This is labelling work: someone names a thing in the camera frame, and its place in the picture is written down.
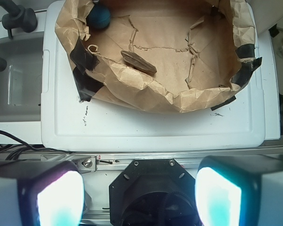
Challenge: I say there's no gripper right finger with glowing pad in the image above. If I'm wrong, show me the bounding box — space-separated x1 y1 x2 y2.
195 154 283 226

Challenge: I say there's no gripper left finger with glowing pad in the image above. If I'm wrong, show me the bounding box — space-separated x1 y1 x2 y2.
0 160 84 226

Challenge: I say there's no blue ball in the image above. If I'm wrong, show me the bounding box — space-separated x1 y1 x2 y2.
86 4 111 29

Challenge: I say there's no white toy sink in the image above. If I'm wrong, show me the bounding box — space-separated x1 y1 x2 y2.
0 12 46 144

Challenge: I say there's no brown wood bark piece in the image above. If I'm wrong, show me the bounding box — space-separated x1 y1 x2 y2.
120 50 157 75

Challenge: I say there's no black toy faucet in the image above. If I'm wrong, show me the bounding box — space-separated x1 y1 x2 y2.
0 0 38 40

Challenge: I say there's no black cable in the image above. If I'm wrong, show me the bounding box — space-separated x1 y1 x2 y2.
0 128 73 163

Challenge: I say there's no metal corner bracket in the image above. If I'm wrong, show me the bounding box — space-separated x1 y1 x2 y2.
72 156 97 174

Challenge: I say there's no aluminium extrusion rail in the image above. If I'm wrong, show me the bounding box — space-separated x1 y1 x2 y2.
0 147 283 172

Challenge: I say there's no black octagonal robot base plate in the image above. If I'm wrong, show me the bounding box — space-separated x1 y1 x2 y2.
109 159 202 226

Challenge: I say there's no brown paper bag enclosure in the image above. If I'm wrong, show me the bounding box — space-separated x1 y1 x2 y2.
55 0 262 113

